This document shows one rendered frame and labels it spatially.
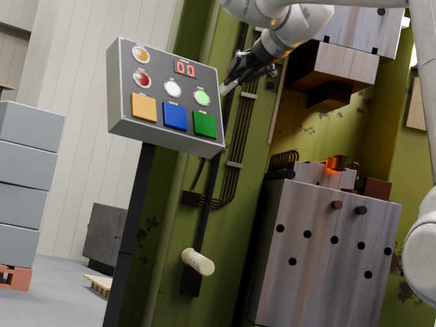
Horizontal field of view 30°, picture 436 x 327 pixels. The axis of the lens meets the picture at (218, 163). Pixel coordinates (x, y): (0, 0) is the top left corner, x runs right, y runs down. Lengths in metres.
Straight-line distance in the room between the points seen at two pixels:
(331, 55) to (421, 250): 1.44
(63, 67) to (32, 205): 3.61
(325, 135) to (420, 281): 1.87
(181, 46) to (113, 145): 6.40
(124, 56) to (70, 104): 6.94
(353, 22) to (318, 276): 0.80
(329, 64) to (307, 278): 0.67
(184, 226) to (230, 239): 0.16
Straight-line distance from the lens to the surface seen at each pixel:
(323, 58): 2.59
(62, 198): 9.25
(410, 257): 1.25
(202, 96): 2.39
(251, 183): 2.65
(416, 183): 2.80
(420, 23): 1.46
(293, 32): 2.04
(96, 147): 9.38
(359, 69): 2.62
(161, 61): 2.37
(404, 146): 2.79
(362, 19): 2.65
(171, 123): 2.26
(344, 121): 3.09
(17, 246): 5.83
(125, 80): 2.26
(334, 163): 2.55
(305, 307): 2.50
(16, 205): 5.80
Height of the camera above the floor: 0.74
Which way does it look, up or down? 4 degrees up
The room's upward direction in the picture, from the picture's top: 12 degrees clockwise
